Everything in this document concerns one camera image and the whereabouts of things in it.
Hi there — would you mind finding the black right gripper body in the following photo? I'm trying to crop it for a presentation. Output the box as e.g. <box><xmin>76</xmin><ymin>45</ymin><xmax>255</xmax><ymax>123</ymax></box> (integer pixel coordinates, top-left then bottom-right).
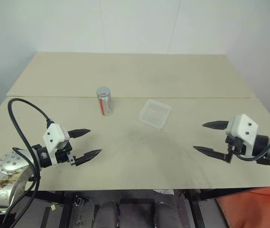
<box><xmin>224</xmin><ymin>136</ymin><xmax>247</xmax><ymax>155</ymax></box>

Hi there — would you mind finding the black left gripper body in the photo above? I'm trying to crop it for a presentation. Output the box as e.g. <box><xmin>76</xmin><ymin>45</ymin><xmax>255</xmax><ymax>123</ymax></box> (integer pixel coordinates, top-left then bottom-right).
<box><xmin>55</xmin><ymin>140</ymin><xmax>76</xmax><ymax>166</ymax></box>

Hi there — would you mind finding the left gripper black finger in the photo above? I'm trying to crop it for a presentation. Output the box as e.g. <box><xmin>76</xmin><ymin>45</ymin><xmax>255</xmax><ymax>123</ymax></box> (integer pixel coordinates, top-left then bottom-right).
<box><xmin>74</xmin><ymin>149</ymin><xmax>102</xmax><ymax>167</ymax></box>
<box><xmin>68</xmin><ymin>128</ymin><xmax>91</xmax><ymax>139</ymax></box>

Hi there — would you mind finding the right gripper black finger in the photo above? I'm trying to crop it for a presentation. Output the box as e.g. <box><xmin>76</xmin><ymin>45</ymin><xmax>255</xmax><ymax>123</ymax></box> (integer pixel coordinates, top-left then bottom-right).
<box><xmin>193</xmin><ymin>145</ymin><xmax>233</xmax><ymax>164</ymax></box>
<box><xmin>202</xmin><ymin>120</ymin><xmax>231</xmax><ymax>130</ymax></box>

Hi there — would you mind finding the clear square plastic container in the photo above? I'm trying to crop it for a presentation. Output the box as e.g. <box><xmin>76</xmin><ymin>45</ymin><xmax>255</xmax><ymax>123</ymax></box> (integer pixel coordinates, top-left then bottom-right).
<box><xmin>138</xmin><ymin>99</ymin><xmax>172</xmax><ymax>130</ymax></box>

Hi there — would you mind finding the small metal connector block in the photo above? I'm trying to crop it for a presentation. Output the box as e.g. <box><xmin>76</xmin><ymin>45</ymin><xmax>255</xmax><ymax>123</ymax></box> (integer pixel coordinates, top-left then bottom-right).
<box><xmin>73</xmin><ymin>196</ymin><xmax>86</xmax><ymax>208</ymax></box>

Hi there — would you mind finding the dark rounded shape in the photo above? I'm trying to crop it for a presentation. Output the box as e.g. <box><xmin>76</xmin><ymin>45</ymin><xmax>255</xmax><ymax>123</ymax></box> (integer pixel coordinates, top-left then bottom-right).
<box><xmin>96</xmin><ymin>200</ymin><xmax>121</xmax><ymax>228</ymax></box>

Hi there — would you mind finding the orange cloth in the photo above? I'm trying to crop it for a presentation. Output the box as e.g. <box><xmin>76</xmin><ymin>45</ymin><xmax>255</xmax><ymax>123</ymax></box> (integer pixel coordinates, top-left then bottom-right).
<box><xmin>215</xmin><ymin>185</ymin><xmax>270</xmax><ymax>228</ymax></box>

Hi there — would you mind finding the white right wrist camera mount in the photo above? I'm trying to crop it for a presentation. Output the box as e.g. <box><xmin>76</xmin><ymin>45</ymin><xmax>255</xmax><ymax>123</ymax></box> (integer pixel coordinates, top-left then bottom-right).
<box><xmin>226</xmin><ymin>114</ymin><xmax>259</xmax><ymax>157</ymax></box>

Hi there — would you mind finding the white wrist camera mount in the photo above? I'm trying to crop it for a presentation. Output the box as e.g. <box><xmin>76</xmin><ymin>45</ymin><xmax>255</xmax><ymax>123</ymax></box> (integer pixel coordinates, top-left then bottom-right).
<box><xmin>42</xmin><ymin>123</ymin><xmax>70</xmax><ymax>166</ymax></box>
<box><xmin>226</xmin><ymin>114</ymin><xmax>259</xmax><ymax>157</ymax></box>

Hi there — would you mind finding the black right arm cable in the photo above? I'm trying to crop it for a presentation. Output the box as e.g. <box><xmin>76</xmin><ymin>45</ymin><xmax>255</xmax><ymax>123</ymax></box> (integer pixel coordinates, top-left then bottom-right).
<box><xmin>234</xmin><ymin>133</ymin><xmax>270</xmax><ymax>166</ymax></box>

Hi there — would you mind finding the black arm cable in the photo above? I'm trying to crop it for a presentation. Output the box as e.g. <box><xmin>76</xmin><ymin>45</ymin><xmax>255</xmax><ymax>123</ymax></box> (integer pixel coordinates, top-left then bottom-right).
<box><xmin>3</xmin><ymin>97</ymin><xmax>56</xmax><ymax>228</ymax></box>
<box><xmin>234</xmin><ymin>133</ymin><xmax>270</xmax><ymax>166</ymax></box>

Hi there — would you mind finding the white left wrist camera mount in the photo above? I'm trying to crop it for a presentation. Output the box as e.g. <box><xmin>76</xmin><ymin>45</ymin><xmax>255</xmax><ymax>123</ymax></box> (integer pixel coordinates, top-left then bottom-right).
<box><xmin>42</xmin><ymin>123</ymin><xmax>70</xmax><ymax>166</ymax></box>

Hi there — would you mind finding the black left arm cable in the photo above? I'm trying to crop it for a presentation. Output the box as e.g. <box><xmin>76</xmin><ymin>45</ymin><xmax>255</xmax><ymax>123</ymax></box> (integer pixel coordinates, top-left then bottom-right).
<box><xmin>3</xmin><ymin>97</ymin><xmax>56</xmax><ymax>228</ymax></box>

